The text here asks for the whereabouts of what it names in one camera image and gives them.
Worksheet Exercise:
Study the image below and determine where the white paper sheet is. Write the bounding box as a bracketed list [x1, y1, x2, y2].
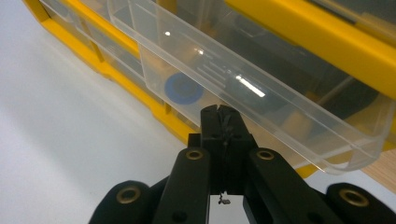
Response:
[0, 0, 389, 224]

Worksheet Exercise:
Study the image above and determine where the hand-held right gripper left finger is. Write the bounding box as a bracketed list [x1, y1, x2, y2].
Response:
[187, 105, 226, 195]

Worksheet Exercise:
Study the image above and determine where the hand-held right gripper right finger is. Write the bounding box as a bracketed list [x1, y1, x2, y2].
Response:
[219, 105, 259, 195]

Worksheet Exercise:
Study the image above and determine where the clear plastic drawer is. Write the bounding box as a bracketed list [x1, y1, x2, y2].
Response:
[106, 0, 396, 175]

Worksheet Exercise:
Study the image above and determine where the blue round cap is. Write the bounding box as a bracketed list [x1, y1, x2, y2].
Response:
[163, 73, 205, 105]

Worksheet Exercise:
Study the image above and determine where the yellow organizer cabinet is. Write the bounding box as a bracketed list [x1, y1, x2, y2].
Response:
[21, 0, 396, 180]

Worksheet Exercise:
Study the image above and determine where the grid of clear drawers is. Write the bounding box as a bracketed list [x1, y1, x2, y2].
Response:
[38, 0, 148, 83]

